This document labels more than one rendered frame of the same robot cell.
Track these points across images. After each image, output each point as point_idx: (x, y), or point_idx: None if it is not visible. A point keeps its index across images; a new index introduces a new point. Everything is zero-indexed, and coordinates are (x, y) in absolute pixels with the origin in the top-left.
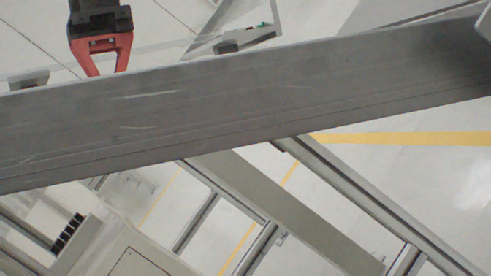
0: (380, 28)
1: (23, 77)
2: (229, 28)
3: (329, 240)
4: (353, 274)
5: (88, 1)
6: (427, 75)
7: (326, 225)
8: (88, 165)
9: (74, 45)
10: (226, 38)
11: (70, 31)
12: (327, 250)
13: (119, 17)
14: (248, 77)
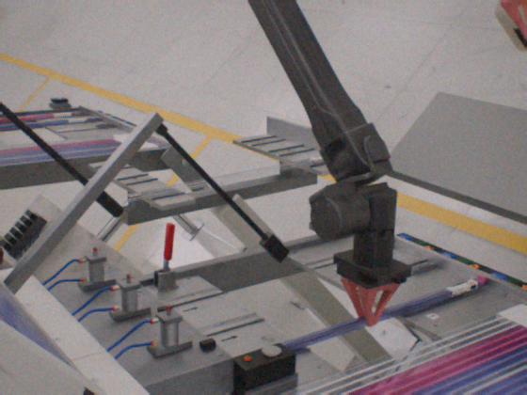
0: (448, 190)
1: (174, 205)
2: (280, 124)
3: (335, 313)
4: (345, 338)
5: (381, 259)
6: None
7: (336, 302)
8: None
9: (367, 292)
10: (325, 174)
11: (358, 276)
12: (333, 321)
13: (406, 277)
14: None
